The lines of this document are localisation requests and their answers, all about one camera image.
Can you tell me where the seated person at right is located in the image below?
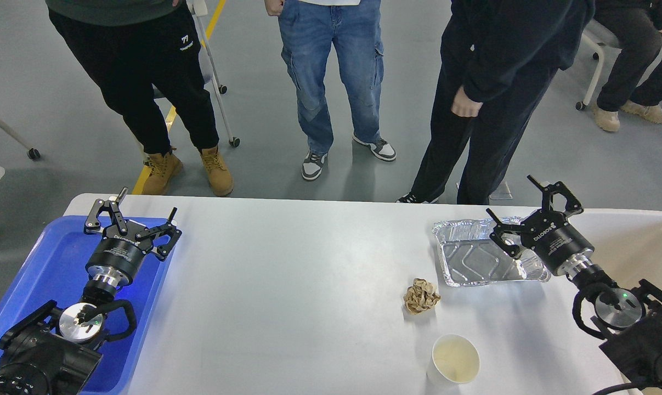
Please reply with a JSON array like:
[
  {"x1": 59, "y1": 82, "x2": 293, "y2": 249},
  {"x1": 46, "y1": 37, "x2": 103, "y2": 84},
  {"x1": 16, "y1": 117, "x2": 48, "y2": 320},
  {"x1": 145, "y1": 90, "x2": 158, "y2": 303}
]
[{"x1": 592, "y1": 1, "x2": 662, "y2": 132}]

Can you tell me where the beige plastic bin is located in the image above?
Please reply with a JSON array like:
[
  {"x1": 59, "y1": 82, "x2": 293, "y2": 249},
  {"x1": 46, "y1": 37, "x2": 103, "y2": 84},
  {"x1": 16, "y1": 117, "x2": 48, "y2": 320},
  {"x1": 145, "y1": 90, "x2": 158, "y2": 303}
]
[{"x1": 560, "y1": 208, "x2": 662, "y2": 395}]

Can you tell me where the person in black pants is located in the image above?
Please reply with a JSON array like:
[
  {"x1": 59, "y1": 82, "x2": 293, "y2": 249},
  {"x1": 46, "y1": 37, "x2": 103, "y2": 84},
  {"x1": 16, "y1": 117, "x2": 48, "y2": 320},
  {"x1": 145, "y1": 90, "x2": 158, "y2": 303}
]
[{"x1": 47, "y1": 1, "x2": 234, "y2": 196}]

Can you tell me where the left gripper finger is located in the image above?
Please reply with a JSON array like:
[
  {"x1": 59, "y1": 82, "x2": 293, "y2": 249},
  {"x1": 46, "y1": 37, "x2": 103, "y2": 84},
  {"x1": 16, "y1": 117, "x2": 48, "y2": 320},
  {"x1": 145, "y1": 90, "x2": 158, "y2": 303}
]
[
  {"x1": 134, "y1": 207, "x2": 182, "y2": 262},
  {"x1": 83, "y1": 187, "x2": 129, "y2": 236}
]

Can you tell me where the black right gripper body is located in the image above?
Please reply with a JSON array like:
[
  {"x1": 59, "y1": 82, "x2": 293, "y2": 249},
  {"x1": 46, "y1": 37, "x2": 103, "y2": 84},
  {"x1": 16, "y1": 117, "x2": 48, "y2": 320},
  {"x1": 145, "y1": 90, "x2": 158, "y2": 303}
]
[{"x1": 520, "y1": 210, "x2": 594, "y2": 276}]

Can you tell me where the white rolling chair frame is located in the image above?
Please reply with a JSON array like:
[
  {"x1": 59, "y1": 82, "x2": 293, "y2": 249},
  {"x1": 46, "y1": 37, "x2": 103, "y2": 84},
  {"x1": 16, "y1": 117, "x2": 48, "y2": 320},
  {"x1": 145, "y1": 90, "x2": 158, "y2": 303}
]
[{"x1": 153, "y1": 0, "x2": 241, "y2": 149}]

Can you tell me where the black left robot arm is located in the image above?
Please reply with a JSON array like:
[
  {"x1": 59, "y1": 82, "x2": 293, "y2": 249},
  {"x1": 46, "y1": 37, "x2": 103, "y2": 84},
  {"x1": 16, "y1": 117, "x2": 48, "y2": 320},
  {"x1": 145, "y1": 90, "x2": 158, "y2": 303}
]
[{"x1": 0, "y1": 189, "x2": 182, "y2": 394}]

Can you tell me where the aluminium foil tray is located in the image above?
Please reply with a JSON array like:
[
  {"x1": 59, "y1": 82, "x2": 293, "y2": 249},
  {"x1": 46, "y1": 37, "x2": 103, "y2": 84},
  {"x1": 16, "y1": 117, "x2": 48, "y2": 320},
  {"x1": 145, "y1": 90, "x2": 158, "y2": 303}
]
[{"x1": 433, "y1": 218, "x2": 551, "y2": 287}]

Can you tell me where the person in dark clothes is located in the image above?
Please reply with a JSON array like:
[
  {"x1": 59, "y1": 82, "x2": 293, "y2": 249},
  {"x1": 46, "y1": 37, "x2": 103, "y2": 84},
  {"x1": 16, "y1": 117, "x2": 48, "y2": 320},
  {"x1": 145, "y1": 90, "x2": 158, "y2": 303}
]
[{"x1": 399, "y1": 1, "x2": 596, "y2": 205}]

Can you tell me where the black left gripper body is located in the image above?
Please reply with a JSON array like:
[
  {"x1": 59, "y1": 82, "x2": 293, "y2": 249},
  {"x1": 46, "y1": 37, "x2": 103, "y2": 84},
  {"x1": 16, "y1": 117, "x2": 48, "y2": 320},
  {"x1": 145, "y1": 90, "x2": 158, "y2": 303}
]
[{"x1": 86, "y1": 224, "x2": 152, "y2": 287}]

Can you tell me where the person in blue jeans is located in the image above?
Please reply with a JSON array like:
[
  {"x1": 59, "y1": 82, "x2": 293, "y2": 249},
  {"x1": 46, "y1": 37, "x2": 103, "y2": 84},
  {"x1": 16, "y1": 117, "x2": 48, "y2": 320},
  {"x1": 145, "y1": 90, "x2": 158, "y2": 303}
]
[{"x1": 264, "y1": 0, "x2": 397, "y2": 182}]

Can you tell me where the crumpled brown paper ball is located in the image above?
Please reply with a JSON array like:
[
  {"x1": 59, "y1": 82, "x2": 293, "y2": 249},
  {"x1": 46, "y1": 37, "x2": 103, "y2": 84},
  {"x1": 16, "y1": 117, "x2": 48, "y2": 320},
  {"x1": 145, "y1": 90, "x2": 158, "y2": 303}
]
[{"x1": 403, "y1": 278, "x2": 442, "y2": 315}]

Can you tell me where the white chair leg left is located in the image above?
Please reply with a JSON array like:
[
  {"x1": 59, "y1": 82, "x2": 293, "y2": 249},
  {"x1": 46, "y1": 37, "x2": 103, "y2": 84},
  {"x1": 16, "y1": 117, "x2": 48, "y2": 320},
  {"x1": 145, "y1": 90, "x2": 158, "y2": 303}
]
[{"x1": 0, "y1": 118, "x2": 42, "y2": 161}]

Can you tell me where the blue plastic tray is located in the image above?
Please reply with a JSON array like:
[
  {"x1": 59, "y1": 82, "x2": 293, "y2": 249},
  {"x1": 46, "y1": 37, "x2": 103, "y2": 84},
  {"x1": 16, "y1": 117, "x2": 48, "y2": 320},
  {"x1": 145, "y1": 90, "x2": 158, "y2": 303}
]
[{"x1": 0, "y1": 216, "x2": 171, "y2": 394}]

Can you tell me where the white paper cup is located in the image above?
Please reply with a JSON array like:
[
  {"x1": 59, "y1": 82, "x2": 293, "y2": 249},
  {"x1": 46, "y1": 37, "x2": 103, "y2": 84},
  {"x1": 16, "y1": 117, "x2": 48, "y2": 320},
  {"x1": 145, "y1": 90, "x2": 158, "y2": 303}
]
[{"x1": 427, "y1": 334, "x2": 481, "y2": 390}]

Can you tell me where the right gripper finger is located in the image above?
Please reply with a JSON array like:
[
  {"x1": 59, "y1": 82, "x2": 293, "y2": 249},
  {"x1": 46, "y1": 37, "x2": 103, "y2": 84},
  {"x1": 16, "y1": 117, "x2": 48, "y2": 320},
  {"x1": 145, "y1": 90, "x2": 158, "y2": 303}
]
[
  {"x1": 527, "y1": 175, "x2": 584, "y2": 222},
  {"x1": 485, "y1": 208, "x2": 530, "y2": 259}
]

